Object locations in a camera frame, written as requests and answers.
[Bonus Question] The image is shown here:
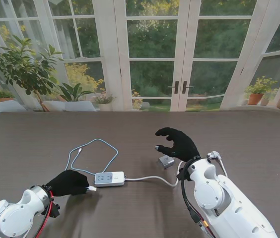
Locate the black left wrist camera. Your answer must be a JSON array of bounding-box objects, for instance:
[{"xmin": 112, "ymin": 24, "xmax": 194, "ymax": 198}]
[{"xmin": 47, "ymin": 202, "xmax": 61, "ymax": 219}]

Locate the grey USB wall charger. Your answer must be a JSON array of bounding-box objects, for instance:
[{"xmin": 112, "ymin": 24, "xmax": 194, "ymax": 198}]
[{"xmin": 157, "ymin": 155, "xmax": 175, "ymax": 170}]

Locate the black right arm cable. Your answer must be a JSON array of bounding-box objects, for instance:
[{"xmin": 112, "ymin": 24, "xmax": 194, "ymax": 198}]
[{"xmin": 178, "ymin": 161, "xmax": 215, "ymax": 238}]

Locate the white power strip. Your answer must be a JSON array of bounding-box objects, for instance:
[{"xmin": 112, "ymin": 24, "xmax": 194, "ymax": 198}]
[{"xmin": 94, "ymin": 171, "xmax": 126, "ymax": 188}]

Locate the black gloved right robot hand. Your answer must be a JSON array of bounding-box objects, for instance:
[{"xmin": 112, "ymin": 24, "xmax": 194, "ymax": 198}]
[{"xmin": 154, "ymin": 127, "xmax": 202, "ymax": 163}]

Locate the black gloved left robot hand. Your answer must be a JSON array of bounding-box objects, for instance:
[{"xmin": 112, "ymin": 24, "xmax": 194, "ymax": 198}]
[{"xmin": 45, "ymin": 170, "xmax": 90, "ymax": 197}]

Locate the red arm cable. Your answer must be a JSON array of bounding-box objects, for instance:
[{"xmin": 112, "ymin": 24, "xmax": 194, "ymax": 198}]
[{"xmin": 37, "ymin": 189, "xmax": 55, "ymax": 238}]

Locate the light blue USB cable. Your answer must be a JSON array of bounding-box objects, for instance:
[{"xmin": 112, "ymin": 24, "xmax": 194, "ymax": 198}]
[{"xmin": 67, "ymin": 138, "xmax": 120, "ymax": 192}]

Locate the printed garden window backdrop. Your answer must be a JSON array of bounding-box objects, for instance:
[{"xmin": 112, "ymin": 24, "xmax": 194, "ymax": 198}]
[{"xmin": 0, "ymin": 0, "xmax": 280, "ymax": 113}]

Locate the white power cord with plug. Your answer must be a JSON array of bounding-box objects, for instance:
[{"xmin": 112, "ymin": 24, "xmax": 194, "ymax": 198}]
[{"xmin": 124, "ymin": 150, "xmax": 229, "ymax": 187}]

